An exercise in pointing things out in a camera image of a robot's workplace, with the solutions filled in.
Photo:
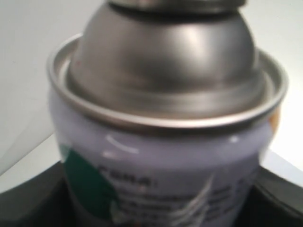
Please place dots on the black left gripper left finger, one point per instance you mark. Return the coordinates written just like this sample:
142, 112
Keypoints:
42, 201

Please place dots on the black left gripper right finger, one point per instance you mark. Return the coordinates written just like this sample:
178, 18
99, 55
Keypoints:
275, 202

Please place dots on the white spray can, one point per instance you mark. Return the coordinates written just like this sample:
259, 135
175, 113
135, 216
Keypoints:
162, 110

